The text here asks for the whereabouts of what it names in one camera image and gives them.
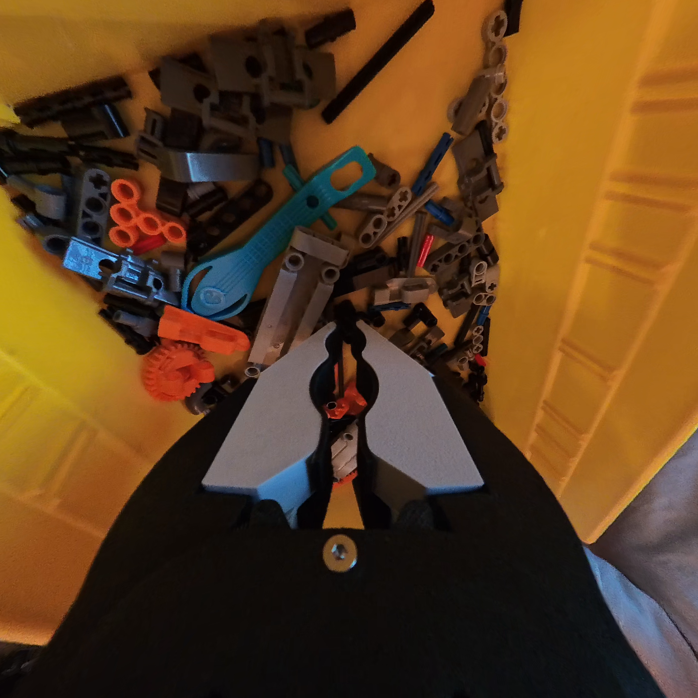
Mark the orange pointed panel piece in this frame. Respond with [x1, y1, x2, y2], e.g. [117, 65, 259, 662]
[157, 305, 252, 354]

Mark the teal brick separator tool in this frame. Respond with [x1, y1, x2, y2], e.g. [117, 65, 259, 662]
[180, 146, 377, 320]

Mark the long black axle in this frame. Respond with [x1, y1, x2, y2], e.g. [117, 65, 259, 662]
[321, 0, 436, 125]

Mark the yellow plastic bin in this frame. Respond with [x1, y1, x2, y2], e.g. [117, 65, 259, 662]
[0, 0, 698, 644]

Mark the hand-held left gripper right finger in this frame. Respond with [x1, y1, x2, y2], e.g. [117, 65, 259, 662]
[354, 321, 486, 498]

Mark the orange gear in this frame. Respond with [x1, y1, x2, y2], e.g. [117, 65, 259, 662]
[143, 341, 216, 403]

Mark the orange perforated block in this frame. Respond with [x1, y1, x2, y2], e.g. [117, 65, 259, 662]
[322, 384, 367, 420]

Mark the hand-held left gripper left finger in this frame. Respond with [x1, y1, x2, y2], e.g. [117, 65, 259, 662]
[202, 322, 339, 529]

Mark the pile of building block pieces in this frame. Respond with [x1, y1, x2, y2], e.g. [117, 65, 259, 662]
[0, 0, 524, 486]

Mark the grey panel piece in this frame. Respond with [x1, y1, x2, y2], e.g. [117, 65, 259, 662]
[246, 226, 351, 377]
[330, 422, 361, 481]

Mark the white curved panel piece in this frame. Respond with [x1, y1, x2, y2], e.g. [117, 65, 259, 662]
[373, 277, 437, 306]

